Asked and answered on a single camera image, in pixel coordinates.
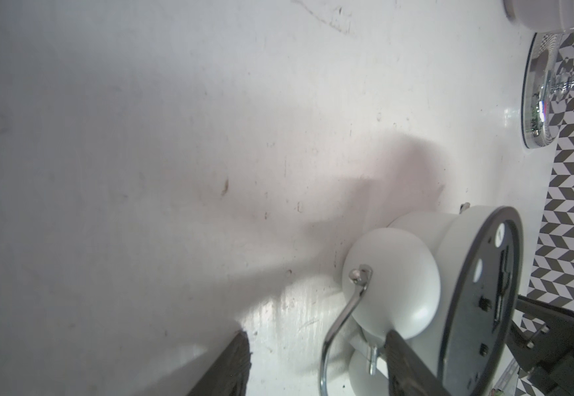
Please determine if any white alarm clock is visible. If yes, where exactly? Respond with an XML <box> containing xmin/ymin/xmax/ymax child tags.
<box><xmin>318</xmin><ymin>206</ymin><xmax>523</xmax><ymax>395</ymax></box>

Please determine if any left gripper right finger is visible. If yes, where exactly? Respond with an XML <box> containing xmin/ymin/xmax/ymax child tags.
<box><xmin>384</xmin><ymin>330</ymin><xmax>450</xmax><ymax>396</ymax></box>

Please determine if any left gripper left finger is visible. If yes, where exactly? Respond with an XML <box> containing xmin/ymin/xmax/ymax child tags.
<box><xmin>187</xmin><ymin>330</ymin><xmax>252</xmax><ymax>396</ymax></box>

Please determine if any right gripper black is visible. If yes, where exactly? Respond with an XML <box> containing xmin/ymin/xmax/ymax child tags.
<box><xmin>507</xmin><ymin>296</ymin><xmax>574</xmax><ymax>395</ymax></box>

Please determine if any lilac small bowl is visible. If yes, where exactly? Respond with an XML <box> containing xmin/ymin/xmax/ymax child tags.
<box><xmin>503</xmin><ymin>0</ymin><xmax>574</xmax><ymax>33</ymax></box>

